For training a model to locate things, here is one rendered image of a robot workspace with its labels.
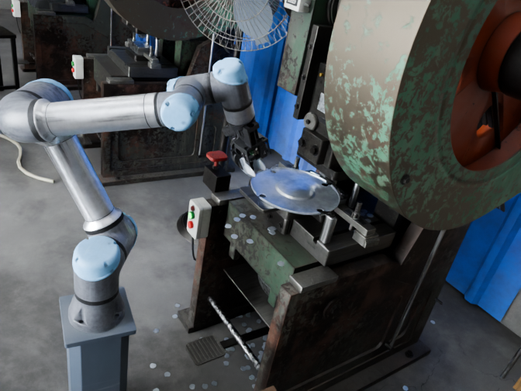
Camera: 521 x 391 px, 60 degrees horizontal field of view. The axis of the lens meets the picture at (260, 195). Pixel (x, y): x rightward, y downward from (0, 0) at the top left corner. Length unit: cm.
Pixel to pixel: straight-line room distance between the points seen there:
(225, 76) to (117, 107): 25
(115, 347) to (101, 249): 30
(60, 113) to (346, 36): 62
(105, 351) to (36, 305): 76
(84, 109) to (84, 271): 42
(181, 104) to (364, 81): 37
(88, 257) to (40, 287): 96
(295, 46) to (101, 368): 110
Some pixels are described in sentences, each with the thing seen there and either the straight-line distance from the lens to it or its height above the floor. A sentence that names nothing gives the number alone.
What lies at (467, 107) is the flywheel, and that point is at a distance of 112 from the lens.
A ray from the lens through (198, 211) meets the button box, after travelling 155.
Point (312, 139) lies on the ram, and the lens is 137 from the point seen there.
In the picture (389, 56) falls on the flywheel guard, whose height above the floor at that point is 132.
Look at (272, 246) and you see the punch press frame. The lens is 140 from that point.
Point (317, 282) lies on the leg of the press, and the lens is 131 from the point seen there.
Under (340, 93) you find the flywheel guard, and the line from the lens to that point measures 87.
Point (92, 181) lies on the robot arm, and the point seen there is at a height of 81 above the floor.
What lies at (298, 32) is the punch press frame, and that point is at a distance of 140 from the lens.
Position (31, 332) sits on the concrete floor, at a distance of 201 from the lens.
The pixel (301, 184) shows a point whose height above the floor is 79.
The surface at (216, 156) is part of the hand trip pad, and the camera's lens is 161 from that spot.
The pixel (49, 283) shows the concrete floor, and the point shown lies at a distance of 220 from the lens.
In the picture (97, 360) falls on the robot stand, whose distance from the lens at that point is 143.
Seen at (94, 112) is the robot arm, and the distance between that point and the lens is 104.
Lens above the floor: 145
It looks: 29 degrees down
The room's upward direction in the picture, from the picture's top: 12 degrees clockwise
